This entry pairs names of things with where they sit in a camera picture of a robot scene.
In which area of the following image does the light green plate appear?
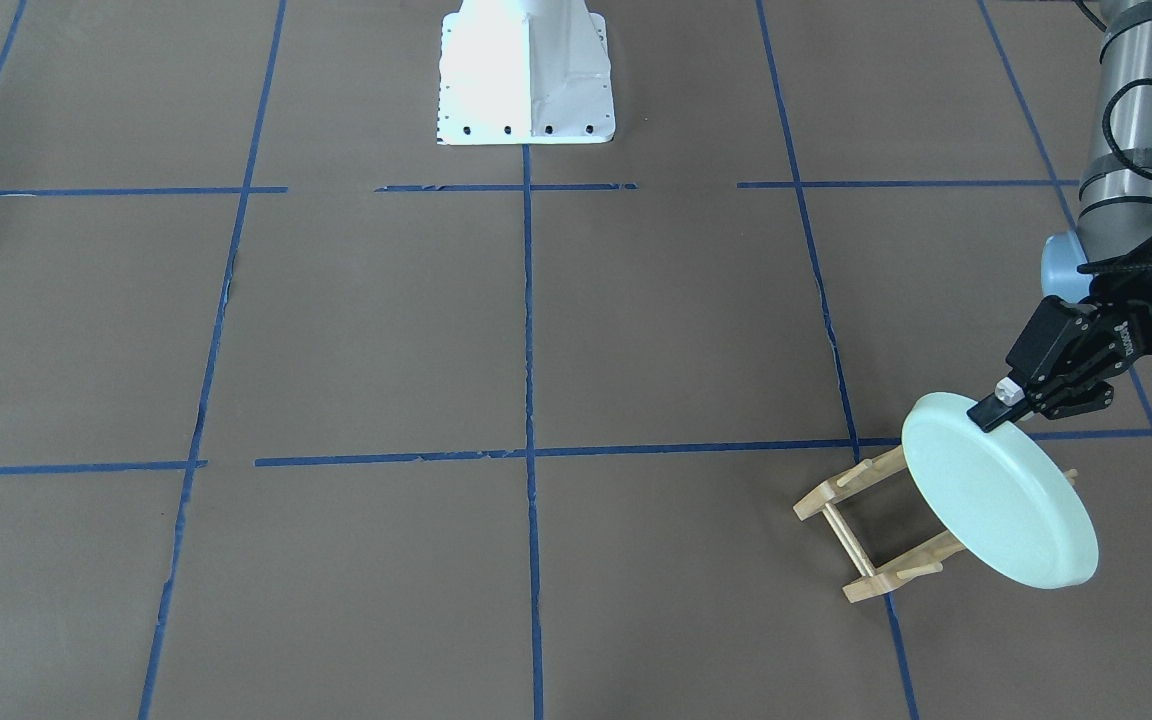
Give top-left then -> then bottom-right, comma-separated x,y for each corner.
901,392 -> 1100,591

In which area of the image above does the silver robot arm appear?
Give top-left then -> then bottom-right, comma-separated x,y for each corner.
968,1 -> 1152,432

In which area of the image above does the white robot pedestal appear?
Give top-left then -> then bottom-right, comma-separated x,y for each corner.
435,1 -> 617,146

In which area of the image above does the wooden plate rack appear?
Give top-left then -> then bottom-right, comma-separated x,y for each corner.
794,446 -> 1028,602

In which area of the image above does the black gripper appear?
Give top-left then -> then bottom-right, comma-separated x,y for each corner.
967,237 -> 1152,433

